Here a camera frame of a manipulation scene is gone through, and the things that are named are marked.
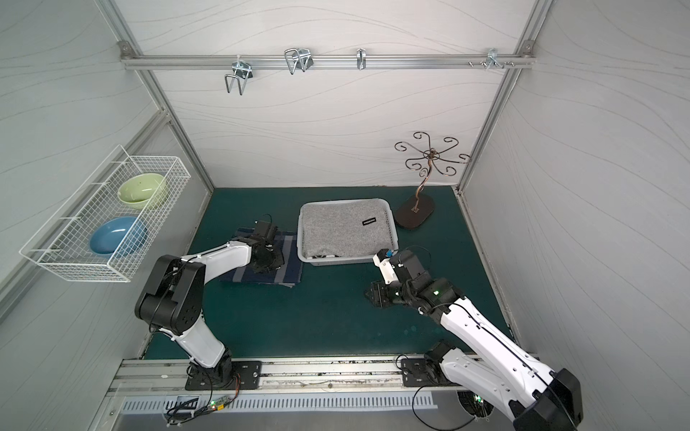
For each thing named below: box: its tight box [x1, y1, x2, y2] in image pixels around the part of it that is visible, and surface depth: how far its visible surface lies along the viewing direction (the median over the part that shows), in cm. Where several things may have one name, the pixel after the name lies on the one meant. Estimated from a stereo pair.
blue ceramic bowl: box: [89, 216, 149, 255], surface depth 65 cm
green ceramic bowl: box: [116, 172, 165, 210], surface depth 73 cm
